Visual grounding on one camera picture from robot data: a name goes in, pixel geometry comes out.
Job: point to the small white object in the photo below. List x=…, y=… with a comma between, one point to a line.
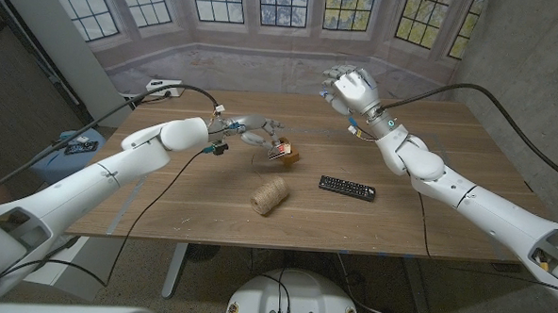
x=82, y=139

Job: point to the blue padded stool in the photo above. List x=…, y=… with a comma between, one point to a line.
x=59, y=166

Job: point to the red and white match box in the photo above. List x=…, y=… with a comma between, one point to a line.
x=280, y=151

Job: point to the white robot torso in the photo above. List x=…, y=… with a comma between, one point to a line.
x=301, y=299

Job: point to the black round floor fan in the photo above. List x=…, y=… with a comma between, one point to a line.
x=204, y=252

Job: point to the white table leg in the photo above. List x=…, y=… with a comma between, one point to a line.
x=175, y=270
x=417, y=290

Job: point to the teal small object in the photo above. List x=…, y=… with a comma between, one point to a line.
x=67, y=134

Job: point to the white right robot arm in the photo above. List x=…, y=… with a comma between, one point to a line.
x=470, y=198

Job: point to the printed window backdrop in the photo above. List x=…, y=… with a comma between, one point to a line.
x=284, y=43

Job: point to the white power strip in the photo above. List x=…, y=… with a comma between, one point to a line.
x=157, y=82

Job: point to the black flat device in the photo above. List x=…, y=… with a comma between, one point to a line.
x=83, y=148

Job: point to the jute twine spool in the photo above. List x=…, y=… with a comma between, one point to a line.
x=269, y=196

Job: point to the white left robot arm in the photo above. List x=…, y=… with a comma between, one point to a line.
x=79, y=190

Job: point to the black remote control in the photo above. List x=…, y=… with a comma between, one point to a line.
x=346, y=188

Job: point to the orange wooden block with holes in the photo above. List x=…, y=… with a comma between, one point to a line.
x=292, y=156

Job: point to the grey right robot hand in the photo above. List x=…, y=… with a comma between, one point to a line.
x=357, y=91

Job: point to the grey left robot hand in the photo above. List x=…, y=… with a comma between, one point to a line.
x=247, y=127

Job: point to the small black object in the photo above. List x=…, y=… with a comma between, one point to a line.
x=58, y=144

